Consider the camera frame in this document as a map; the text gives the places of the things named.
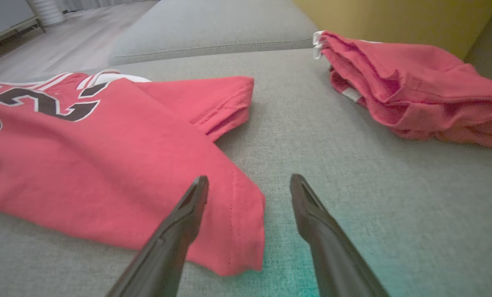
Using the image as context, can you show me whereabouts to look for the red Bulls 23 shorts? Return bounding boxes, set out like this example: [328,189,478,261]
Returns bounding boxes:
[313,31,492,150]

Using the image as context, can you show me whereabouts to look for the white ribbed cylinder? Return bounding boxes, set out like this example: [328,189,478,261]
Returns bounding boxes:
[26,0,67,28]

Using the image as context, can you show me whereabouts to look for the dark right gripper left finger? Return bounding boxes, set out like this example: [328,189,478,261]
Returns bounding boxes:
[106,175,210,297]

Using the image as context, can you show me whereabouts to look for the yellow upholstered panel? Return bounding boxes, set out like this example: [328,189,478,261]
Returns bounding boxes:
[293,0,492,61]

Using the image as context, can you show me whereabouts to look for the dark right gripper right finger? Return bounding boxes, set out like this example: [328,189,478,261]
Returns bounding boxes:
[290,173,391,297]

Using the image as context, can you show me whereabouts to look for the grey sofa side rest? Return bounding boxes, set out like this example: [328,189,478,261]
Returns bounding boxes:
[464,0,492,85]

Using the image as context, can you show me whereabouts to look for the grey-blue low cabinet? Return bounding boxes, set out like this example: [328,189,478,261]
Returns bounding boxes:
[0,0,40,51]

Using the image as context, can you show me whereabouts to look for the large grey sofa seat cushion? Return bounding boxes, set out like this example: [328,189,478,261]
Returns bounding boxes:
[0,48,492,297]

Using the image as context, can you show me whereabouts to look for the small grey sofa cushion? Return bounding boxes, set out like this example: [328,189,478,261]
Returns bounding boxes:
[109,0,317,66]

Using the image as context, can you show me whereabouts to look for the red basketball jersey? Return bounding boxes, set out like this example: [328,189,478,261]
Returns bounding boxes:
[0,70,267,277]

